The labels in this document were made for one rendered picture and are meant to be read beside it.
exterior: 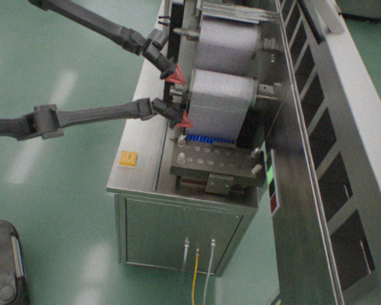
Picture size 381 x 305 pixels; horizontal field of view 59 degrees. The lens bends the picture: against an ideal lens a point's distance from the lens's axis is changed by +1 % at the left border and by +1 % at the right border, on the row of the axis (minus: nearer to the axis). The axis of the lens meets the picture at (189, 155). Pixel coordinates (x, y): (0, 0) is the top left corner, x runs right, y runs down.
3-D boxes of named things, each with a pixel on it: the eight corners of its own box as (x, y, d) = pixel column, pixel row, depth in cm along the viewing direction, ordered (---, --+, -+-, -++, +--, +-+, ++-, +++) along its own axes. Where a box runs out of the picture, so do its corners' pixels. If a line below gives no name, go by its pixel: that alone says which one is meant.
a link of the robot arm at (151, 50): (137, 54, 130) (144, 50, 125) (146, 42, 132) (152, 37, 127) (150, 66, 133) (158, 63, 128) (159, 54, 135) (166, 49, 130)
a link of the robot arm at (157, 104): (152, 106, 133) (156, 94, 135) (144, 110, 139) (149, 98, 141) (166, 114, 136) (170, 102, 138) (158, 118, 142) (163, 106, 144)
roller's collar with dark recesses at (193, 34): (186, 35, 150) (188, 22, 145) (199, 37, 151) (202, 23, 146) (185, 42, 146) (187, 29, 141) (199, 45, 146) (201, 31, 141)
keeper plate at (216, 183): (205, 187, 145) (210, 172, 137) (227, 191, 146) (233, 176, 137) (205, 192, 143) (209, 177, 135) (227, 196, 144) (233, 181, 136)
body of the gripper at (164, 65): (162, 81, 133) (148, 69, 129) (166, 68, 140) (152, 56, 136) (173, 72, 129) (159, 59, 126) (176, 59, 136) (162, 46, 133)
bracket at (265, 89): (257, 86, 137) (259, 82, 136) (271, 88, 137) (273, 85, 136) (258, 94, 134) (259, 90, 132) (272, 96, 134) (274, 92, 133)
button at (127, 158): (121, 153, 153) (121, 149, 151) (136, 155, 153) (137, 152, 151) (118, 164, 148) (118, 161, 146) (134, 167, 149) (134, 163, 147)
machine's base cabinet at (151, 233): (167, 51, 373) (175, -32, 308) (224, 60, 376) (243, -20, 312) (117, 270, 208) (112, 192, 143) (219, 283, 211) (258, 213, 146)
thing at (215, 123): (184, 134, 150) (190, 104, 136) (235, 142, 151) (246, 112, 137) (184, 135, 150) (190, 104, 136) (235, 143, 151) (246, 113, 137)
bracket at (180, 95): (169, 131, 166) (175, 81, 143) (181, 133, 166) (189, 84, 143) (167, 138, 163) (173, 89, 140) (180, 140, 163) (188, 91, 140)
